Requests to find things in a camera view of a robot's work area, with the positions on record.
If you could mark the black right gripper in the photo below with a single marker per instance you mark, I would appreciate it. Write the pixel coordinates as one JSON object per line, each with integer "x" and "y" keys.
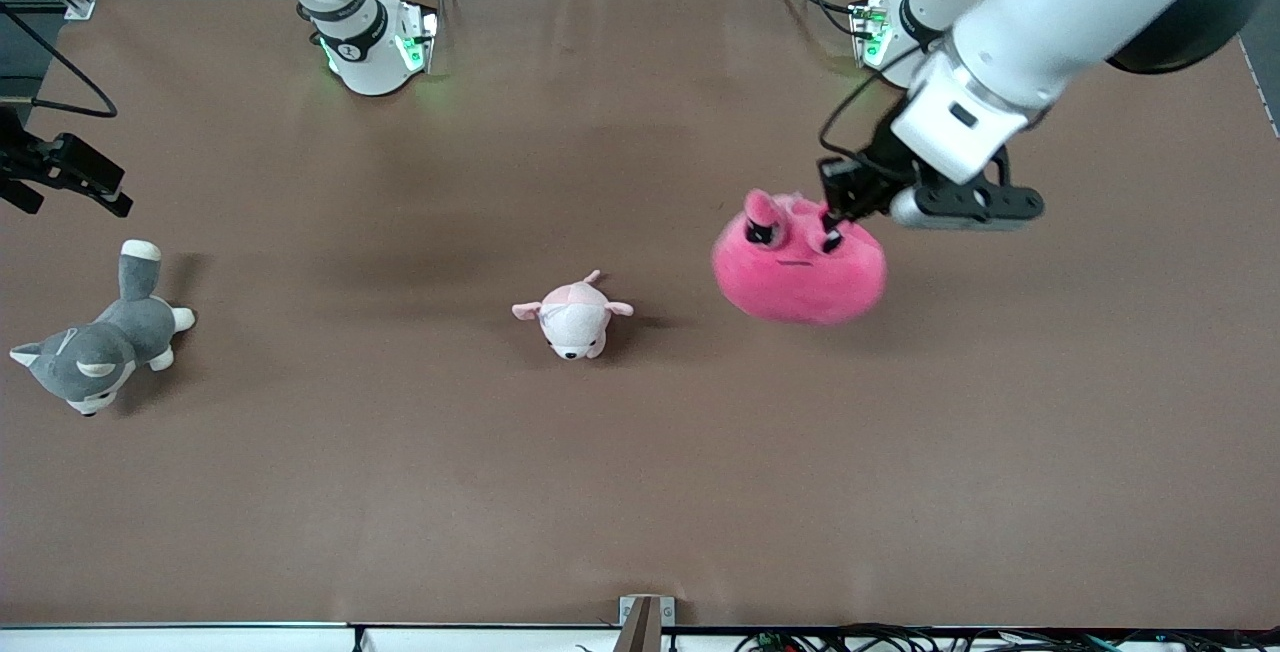
{"x": 25, "y": 160}

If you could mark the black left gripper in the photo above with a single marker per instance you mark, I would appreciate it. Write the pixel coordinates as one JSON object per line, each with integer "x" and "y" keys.
{"x": 872, "y": 175}

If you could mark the round hot pink plush toy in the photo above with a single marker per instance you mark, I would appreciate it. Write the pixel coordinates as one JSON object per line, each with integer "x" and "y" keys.
{"x": 800, "y": 282}

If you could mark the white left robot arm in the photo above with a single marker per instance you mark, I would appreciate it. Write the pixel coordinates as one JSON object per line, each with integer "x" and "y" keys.
{"x": 1050, "y": 12}

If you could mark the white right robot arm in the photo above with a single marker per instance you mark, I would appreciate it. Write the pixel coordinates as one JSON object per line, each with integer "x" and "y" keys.
{"x": 370, "y": 57}

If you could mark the grey white husky plush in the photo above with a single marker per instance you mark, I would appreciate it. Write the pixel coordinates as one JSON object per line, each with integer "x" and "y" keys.
{"x": 110, "y": 342}

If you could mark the pale pink white plush dog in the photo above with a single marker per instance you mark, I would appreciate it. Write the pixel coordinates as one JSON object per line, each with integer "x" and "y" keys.
{"x": 572, "y": 322}

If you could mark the grey metal table bracket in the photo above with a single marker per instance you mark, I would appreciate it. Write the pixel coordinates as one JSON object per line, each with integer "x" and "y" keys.
{"x": 668, "y": 612}

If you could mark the white table edge rail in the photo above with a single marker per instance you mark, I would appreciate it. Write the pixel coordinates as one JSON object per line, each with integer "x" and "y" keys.
{"x": 200, "y": 641}

